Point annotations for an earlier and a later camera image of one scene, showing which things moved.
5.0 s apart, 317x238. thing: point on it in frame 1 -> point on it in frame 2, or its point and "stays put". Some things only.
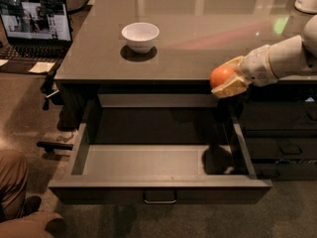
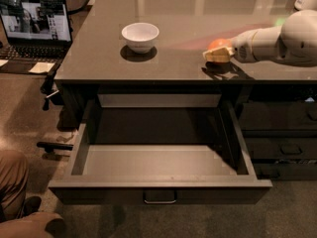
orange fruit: (219, 74) -> (220, 43)
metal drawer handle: (159, 202) stays put
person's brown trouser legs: (14, 175) stays put
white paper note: (42, 66) stays put
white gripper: (257, 67) -> (243, 46)
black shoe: (31, 204) stays put
